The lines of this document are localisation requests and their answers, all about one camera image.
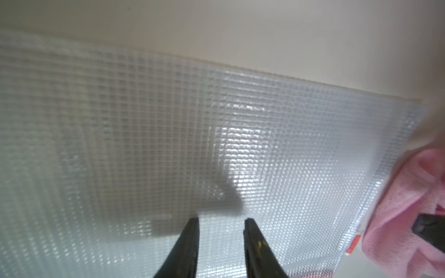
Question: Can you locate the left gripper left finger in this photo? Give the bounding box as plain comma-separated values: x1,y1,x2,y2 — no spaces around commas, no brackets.
154,217,200,278

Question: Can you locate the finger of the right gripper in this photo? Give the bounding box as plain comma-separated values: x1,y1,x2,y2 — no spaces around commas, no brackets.
411,214,445,253

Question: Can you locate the pink microfiber cloth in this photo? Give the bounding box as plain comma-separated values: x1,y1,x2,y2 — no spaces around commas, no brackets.
362,149,445,278

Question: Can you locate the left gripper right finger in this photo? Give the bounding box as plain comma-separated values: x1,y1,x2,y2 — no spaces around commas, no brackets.
243,218,288,278

